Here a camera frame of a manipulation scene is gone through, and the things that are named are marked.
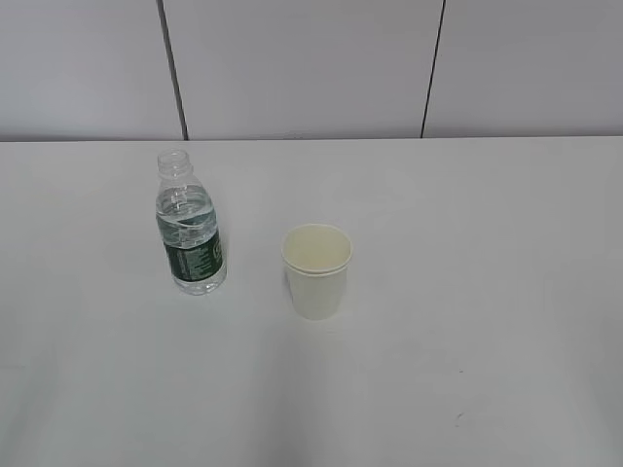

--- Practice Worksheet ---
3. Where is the white paper cup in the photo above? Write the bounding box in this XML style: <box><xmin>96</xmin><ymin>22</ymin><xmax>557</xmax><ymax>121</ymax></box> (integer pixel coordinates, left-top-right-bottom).
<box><xmin>281</xmin><ymin>224</ymin><xmax>353</xmax><ymax>320</ymax></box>

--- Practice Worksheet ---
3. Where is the clear water bottle green label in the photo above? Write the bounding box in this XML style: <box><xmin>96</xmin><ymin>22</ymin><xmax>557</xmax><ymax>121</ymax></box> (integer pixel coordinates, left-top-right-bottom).
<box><xmin>156</xmin><ymin>150</ymin><xmax>227</xmax><ymax>296</ymax></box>

